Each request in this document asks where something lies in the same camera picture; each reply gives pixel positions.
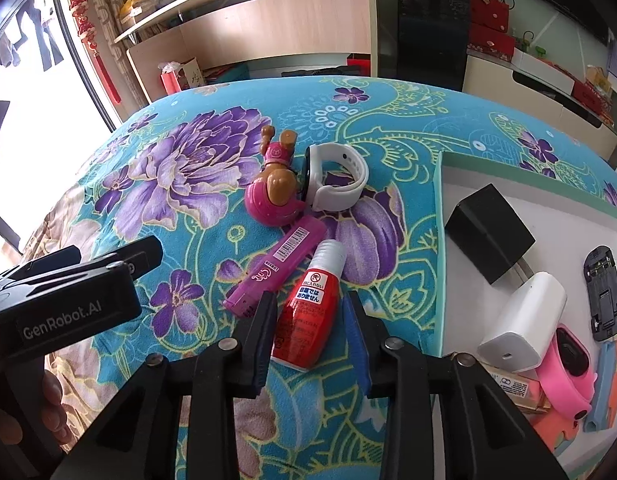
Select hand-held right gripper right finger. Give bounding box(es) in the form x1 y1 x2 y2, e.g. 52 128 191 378
341 290 570 480

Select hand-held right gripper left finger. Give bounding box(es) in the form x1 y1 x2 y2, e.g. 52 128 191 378
51 291 280 480

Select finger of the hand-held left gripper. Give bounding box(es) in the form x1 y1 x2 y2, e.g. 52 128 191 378
0 253 127 306
11 236 164 280

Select red bottle with white cap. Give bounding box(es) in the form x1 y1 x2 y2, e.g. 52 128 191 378
270 239 347 374

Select gold patterned lighter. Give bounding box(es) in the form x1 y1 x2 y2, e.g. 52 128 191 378
481 362 546 413

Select white power adapter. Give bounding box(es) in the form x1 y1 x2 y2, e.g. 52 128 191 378
477 270 568 374

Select black power adapter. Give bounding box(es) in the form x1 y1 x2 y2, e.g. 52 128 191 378
445 183 536 287

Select pink kids smartwatch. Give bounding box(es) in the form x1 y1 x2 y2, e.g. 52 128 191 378
535 324 597 419

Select coral and blue plastic toy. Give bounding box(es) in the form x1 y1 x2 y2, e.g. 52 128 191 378
531 339 617 457

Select green shallow cardboard box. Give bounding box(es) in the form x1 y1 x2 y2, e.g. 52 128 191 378
435 150 617 480

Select black toy car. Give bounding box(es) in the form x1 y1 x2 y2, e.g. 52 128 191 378
583 244 617 344

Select person's left hand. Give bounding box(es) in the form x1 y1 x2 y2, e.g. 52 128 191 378
0 371 75 450

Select purple lighter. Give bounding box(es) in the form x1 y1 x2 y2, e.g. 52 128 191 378
222 217 329 317

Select brown and pink pup figure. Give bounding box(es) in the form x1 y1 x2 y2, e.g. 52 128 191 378
244 126 308 226

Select white smartwatch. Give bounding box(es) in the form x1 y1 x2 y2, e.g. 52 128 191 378
300 142 370 213

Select red hanging knot ornament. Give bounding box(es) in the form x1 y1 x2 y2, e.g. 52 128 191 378
63 0 122 104

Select hanging dark clothes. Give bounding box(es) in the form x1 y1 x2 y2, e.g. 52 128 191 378
0 0 65 74

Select yellow round container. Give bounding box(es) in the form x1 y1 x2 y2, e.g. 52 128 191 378
119 0 152 19

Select wooden shelf counter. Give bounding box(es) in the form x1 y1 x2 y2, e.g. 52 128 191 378
113 0 395 106

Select white TV cabinet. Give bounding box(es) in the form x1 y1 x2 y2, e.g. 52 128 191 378
463 52 617 161

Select black water dispenser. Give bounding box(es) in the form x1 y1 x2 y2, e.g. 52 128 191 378
395 0 472 92

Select red gift box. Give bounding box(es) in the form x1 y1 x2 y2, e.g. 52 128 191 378
467 22 517 59

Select white flat box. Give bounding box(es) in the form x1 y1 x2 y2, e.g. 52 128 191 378
510 47 577 94

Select red patterned flat box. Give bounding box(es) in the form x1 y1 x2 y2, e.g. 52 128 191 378
573 79 614 116

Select red handbag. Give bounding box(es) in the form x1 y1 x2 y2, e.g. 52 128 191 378
467 0 509 31

